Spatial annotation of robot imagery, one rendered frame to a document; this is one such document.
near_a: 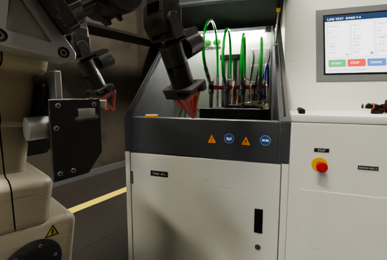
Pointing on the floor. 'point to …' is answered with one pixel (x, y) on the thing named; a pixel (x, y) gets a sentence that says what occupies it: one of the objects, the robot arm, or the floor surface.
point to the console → (332, 143)
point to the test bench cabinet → (279, 213)
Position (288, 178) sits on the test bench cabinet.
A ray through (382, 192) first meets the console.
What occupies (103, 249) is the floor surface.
